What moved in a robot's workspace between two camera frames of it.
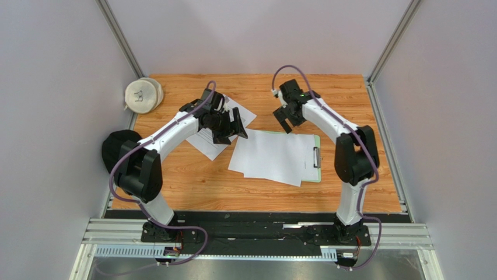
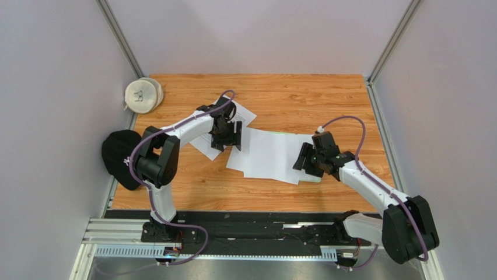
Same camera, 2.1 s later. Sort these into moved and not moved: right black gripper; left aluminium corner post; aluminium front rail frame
Moved: right black gripper
Not moved: aluminium front rail frame; left aluminium corner post
